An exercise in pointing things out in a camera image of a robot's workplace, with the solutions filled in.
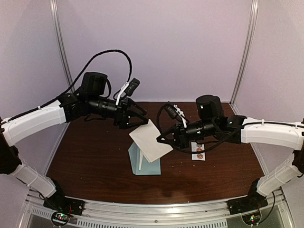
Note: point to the sticker sheet with three seals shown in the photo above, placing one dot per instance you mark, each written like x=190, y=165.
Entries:
x=197, y=150

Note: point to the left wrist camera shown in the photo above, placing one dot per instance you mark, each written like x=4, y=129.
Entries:
x=127, y=90

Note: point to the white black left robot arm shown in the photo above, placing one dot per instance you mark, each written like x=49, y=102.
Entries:
x=86, y=100

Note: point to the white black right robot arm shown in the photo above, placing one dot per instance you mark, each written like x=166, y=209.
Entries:
x=238, y=129

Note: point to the light blue envelope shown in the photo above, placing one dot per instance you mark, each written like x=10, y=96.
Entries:
x=148, y=168

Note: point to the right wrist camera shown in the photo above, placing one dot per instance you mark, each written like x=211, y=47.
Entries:
x=175, y=112

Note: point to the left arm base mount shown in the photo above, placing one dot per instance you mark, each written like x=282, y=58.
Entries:
x=64, y=211

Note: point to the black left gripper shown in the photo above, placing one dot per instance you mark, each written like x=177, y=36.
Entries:
x=121, y=120

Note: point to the right aluminium frame post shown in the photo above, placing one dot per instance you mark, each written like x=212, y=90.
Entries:
x=252, y=23

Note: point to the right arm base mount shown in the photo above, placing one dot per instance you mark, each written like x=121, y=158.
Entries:
x=248, y=208

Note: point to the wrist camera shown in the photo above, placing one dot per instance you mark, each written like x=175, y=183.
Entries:
x=127, y=90
x=175, y=112

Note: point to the front aluminium rail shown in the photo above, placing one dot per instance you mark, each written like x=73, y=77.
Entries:
x=208, y=214

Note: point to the beige ornate letter paper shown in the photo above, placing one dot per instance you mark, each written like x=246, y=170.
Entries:
x=140, y=161

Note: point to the aluminium frame post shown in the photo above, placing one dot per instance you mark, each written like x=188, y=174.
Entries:
x=60, y=43
x=252, y=23

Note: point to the left aluminium frame post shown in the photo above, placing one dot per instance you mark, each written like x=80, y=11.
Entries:
x=60, y=43

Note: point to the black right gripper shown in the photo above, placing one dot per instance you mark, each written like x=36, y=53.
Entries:
x=180, y=138

